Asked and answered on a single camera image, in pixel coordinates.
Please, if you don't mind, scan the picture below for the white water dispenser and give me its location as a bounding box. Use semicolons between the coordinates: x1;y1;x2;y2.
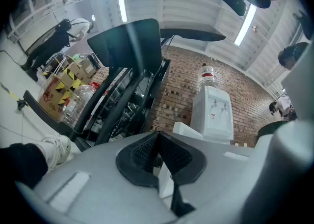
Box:
190;85;234;145

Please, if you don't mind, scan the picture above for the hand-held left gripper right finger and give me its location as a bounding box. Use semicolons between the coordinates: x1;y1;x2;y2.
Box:
159;131;261;224

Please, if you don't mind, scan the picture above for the person's white left sneaker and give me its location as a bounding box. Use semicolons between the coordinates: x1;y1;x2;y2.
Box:
41;134;72;170

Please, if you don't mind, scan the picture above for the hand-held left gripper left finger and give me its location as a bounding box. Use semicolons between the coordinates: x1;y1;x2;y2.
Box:
14;131;177;224

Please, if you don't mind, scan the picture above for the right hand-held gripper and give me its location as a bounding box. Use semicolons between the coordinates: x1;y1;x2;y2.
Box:
242;46;314;224

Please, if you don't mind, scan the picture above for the plain cardboard box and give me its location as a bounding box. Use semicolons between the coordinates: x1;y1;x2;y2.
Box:
66;57;98;85

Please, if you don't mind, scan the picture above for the white shelving frame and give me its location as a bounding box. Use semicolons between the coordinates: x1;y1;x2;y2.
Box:
7;0;95;45

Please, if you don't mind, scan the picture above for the fluorescent ceiling light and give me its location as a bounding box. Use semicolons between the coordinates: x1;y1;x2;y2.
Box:
234;3;258;46
116;0;128;23

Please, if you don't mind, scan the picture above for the clear water bottle red label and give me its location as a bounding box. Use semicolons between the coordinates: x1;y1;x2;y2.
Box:
197;62;219;91

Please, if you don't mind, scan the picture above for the black metal rack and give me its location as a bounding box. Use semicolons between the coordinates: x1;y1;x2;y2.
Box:
83;58;172;145

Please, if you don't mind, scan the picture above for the cardboard box red print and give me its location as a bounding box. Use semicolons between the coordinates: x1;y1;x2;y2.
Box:
37;77;66;122

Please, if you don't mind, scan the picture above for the yellow-black floor tape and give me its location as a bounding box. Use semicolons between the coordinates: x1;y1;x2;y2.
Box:
0;82;30;111

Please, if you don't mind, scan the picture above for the clear plastic jug red cap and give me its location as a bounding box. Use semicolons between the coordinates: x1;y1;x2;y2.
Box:
62;82;100;128

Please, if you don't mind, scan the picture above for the black padded chair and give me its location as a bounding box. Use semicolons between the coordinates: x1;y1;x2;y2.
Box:
257;120;290;138

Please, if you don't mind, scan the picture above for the person's left trouser leg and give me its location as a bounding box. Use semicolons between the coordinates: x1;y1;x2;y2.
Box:
0;142;49;190

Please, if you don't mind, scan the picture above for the cardboard box yellow-black tape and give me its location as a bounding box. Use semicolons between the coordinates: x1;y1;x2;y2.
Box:
53;67;85;101

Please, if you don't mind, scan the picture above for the black head-mounted camera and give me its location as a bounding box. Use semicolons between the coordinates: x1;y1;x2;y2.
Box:
221;0;247;17

